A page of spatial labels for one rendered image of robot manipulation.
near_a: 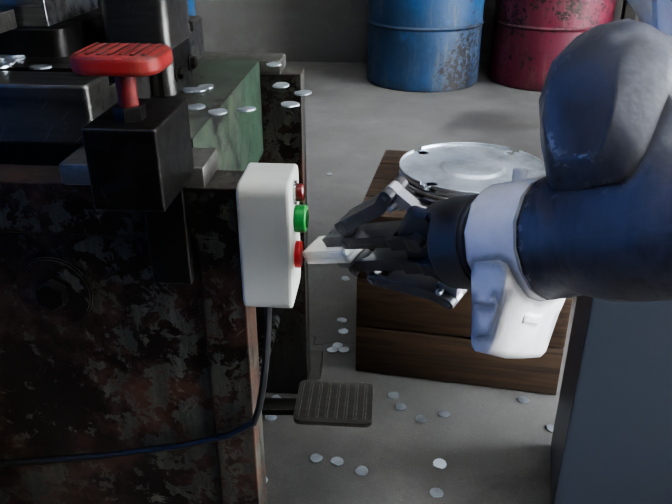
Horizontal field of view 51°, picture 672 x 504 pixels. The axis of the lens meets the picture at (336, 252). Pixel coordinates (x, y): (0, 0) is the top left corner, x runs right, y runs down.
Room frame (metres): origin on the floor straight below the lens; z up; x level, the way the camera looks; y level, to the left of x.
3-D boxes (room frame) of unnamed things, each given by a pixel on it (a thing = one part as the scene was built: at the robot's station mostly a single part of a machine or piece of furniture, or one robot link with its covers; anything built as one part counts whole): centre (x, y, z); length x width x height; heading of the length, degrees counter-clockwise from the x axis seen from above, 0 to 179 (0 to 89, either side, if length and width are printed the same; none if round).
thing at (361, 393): (0.90, 0.24, 0.14); 0.59 x 0.10 x 0.05; 85
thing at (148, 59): (0.56, 0.17, 0.72); 0.07 x 0.06 x 0.08; 85
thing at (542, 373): (1.32, -0.27, 0.18); 0.40 x 0.38 x 0.35; 78
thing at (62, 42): (0.91, 0.38, 0.72); 0.20 x 0.16 x 0.03; 175
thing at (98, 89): (0.91, 0.37, 0.68); 0.45 x 0.30 x 0.06; 175
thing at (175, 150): (0.58, 0.17, 0.62); 0.10 x 0.06 x 0.20; 175
